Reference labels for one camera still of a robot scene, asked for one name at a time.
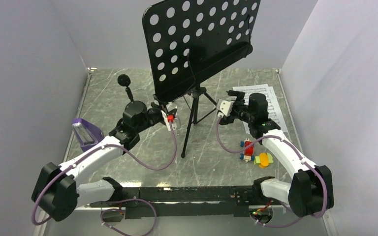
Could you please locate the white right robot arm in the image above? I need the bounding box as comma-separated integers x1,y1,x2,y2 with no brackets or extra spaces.
216,90,334,217

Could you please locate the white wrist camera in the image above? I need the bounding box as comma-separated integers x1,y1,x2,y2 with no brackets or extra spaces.
161,106,181,131
216,99,234,118

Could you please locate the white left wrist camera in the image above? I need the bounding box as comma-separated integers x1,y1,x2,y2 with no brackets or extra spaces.
161,106,181,131

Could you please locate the aluminium frame rail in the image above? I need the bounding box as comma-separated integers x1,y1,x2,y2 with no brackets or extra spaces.
32,185,338,236

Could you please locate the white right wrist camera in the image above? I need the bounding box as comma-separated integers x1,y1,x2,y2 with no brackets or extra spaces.
216,99,234,118

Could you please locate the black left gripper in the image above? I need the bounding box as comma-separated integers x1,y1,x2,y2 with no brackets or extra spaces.
135,92,177,133

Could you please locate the purple metronome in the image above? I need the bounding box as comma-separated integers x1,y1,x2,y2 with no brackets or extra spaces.
72,118,104,152

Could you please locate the green orange toy block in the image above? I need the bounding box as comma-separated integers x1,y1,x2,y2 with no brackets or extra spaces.
253,153,274,169

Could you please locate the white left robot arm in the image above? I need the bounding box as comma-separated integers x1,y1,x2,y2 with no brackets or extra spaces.
31,101,180,226

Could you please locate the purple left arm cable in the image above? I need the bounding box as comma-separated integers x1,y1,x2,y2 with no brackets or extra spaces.
31,120,178,236

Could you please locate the sheet music page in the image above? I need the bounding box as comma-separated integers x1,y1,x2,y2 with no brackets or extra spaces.
232,84,270,97
244,86,288,133

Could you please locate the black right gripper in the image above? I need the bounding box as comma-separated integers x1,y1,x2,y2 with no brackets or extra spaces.
219,90,254,125

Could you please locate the black tripod music stand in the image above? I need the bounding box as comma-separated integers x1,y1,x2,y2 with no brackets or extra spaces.
141,0,262,159

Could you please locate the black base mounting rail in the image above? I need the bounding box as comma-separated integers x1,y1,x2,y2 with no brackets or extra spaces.
90,185,279,219

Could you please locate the black desktop microphone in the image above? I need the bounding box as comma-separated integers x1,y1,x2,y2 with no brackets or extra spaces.
117,74,134,102

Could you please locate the red toy block car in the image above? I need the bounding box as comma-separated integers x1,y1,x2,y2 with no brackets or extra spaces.
239,138,255,162

